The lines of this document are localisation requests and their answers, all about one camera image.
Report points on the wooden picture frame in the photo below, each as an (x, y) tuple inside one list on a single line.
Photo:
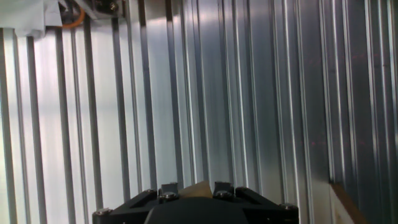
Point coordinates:
[(345, 205)]

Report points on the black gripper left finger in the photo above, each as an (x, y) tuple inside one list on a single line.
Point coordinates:
[(130, 207)]

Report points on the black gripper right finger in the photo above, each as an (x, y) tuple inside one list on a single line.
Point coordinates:
[(264, 210)]

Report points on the small wooden cube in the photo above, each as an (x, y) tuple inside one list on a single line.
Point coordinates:
[(197, 190)]

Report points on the white crumpled tissue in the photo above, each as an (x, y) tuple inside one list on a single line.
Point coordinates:
[(21, 15)]

